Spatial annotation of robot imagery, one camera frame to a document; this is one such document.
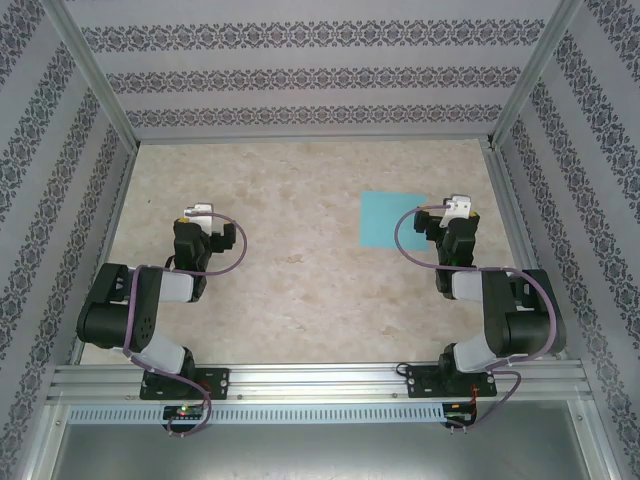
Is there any light blue cloth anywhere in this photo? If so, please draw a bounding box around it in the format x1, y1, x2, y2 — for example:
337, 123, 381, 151
359, 190, 431, 251

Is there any grey metal sheet panel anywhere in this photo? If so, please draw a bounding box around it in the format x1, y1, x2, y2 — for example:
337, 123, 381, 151
49, 399, 614, 480

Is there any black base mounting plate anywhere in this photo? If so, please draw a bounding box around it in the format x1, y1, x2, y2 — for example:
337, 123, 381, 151
404, 364, 499, 400
139, 367, 231, 401

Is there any small circuit board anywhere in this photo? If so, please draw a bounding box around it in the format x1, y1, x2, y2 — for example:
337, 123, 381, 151
163, 405, 205, 421
444, 402, 479, 426

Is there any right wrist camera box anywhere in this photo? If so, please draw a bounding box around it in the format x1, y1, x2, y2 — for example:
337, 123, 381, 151
440, 194, 474, 224

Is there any aluminium side rail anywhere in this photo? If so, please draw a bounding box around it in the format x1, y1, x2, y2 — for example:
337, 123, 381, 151
482, 139, 569, 361
69, 142, 139, 366

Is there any aluminium cross rail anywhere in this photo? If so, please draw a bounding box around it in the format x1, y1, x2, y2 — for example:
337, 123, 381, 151
134, 132, 494, 146

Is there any aluminium frame post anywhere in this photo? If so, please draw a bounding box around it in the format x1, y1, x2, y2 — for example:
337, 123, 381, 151
487, 0, 586, 146
44, 0, 140, 146

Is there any long aluminium mounting rail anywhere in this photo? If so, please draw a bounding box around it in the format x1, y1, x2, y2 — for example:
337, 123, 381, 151
47, 362, 594, 404

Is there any slotted grey cable duct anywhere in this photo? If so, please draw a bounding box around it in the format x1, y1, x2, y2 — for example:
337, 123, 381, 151
67, 403, 446, 425

